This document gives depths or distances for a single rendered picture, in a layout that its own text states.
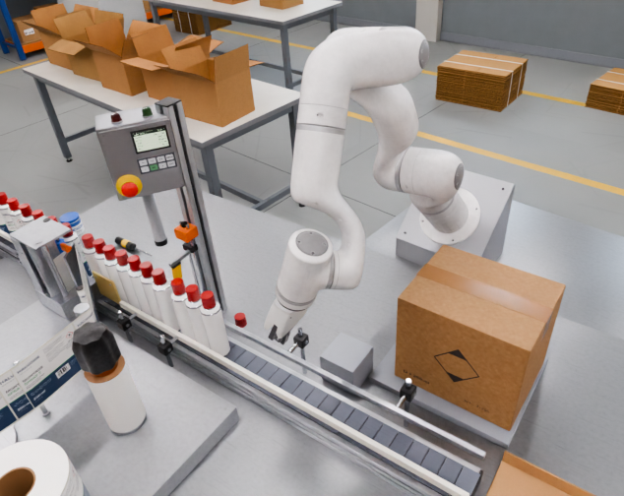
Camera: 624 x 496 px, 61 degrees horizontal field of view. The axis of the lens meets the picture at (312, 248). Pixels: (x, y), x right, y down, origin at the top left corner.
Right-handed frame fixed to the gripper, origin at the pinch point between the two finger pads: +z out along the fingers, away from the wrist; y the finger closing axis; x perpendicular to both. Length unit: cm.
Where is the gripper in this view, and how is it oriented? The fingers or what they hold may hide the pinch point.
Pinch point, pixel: (281, 335)
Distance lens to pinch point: 121.7
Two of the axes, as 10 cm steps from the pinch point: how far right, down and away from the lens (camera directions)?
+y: -5.8, 5.2, -6.3
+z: -2.1, 6.5, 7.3
